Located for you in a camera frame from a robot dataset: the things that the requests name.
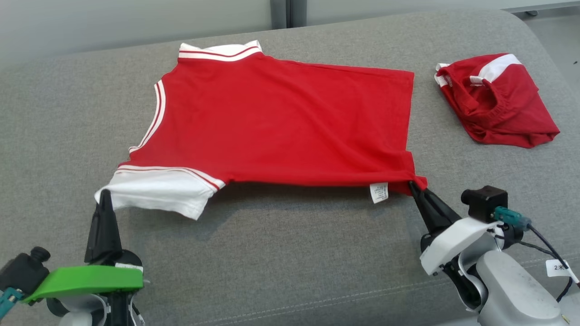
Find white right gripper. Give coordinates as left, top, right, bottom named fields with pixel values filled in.
left=409, top=181, right=504, bottom=276

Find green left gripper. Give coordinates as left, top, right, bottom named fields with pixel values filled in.
left=23, top=189, right=145, bottom=305

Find red shorts with white stripe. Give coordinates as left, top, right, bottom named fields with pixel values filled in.
left=434, top=53, right=561, bottom=149

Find red jersey with white sleeves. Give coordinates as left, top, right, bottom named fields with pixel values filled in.
left=94, top=40, right=429, bottom=221

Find grey fabric sofa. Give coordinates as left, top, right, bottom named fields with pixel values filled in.
left=0, top=7, right=580, bottom=326

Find black right cable teal plug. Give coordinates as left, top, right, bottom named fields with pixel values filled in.
left=493, top=206, right=580, bottom=303

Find white cable label tag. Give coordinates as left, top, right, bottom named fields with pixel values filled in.
left=545, top=259, right=570, bottom=278

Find grey partition bottom rail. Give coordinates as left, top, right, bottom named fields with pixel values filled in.
left=501, top=0, right=580, bottom=17

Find grey partition double post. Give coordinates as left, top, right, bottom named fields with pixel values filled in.
left=270, top=0, right=308, bottom=29

